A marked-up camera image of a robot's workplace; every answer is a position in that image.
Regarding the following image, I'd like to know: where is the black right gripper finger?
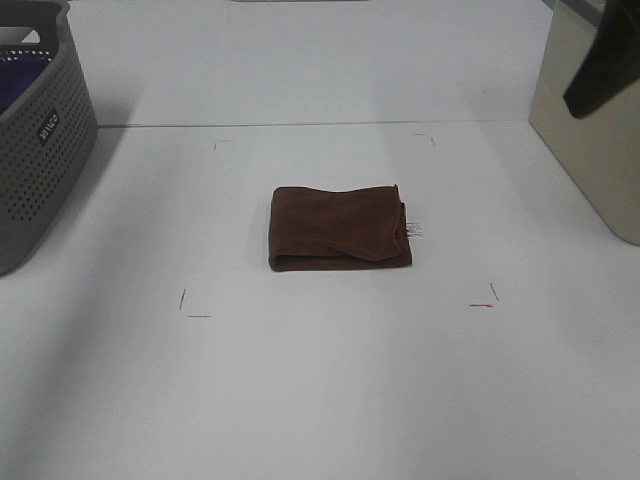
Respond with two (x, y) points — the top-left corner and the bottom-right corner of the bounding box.
(563, 1), (639, 119)

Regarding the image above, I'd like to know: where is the brown microfiber towel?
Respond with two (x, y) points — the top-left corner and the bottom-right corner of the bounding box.
(268, 185), (412, 272)

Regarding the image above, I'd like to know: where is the beige plastic bin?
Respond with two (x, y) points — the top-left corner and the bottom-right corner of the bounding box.
(529, 1), (639, 245)

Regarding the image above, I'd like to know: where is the grey perforated plastic basket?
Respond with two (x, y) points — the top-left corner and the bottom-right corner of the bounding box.
(1, 1), (98, 274)

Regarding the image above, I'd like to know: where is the purple cloth in basket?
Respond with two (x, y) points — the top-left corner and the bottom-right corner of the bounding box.
(0, 56), (49, 113)

